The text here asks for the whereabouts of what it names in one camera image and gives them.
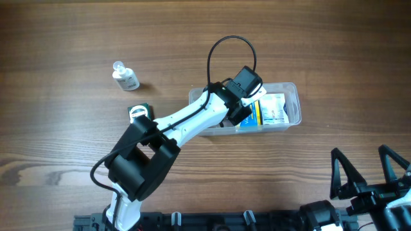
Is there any clear plastic container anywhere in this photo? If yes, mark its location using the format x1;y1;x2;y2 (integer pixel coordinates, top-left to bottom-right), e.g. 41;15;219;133
199;82;302;136

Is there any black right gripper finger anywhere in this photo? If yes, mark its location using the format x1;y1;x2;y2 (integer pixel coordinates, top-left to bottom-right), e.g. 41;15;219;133
378;144;410;183
329;148;367;200

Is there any blue VapoDrops box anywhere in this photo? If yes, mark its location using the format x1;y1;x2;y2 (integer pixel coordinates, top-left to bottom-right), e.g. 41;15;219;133
237;101;262;127

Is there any green Zam-Buk tin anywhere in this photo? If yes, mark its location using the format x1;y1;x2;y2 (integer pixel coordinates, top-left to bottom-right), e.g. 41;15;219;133
128;103;152;124

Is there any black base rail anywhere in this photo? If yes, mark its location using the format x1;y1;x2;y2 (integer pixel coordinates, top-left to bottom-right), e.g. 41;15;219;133
73;208;359;231

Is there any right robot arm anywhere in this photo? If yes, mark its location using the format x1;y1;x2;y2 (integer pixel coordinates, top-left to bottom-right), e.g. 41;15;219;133
329;144;410;230

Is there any white medicine box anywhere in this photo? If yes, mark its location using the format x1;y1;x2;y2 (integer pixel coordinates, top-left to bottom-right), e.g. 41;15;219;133
259;93;289;125

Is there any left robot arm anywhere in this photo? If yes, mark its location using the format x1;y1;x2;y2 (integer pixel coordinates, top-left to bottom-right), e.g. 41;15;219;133
104;66;265;230

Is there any white Calamol lotion bottle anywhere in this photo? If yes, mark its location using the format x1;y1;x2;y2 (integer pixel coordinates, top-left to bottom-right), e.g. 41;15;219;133
112;61;140;91

